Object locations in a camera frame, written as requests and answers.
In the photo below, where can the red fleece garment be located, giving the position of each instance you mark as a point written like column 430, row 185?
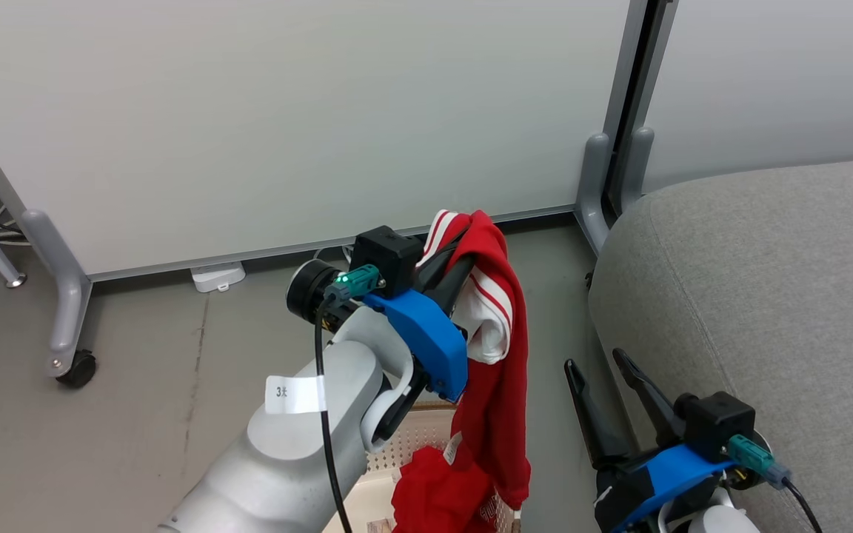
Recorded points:
column 434, row 496

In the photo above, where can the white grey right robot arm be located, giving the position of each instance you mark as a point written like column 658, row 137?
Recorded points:
column 723, row 522

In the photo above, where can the wide white partition panel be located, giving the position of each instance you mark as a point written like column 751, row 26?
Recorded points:
column 286, row 111

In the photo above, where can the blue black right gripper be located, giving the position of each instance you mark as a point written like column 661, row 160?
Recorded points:
column 663, row 470

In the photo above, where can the small white plastic box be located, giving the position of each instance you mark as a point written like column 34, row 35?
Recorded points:
column 218, row 276

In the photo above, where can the narrow white partition panel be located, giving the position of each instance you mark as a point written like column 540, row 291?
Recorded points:
column 767, row 74

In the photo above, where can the grey fabric sofa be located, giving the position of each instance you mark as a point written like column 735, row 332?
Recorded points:
column 767, row 281

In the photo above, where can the paper sticker in basket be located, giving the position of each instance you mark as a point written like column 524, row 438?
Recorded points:
column 382, row 526

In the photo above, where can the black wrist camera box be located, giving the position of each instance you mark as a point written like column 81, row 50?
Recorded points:
column 389, row 259
column 715, row 422

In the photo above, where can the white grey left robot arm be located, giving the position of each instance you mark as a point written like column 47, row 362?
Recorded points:
column 300, row 459

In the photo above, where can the black caster wheel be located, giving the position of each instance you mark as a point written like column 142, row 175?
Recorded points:
column 77, row 370

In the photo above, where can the red white striped jacket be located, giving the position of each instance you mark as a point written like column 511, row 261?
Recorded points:
column 500, row 385

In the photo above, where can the cream perforated laundry basket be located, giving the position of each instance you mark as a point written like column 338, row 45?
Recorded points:
column 412, row 437

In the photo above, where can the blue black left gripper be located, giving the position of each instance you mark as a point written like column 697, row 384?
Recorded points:
column 430, row 340

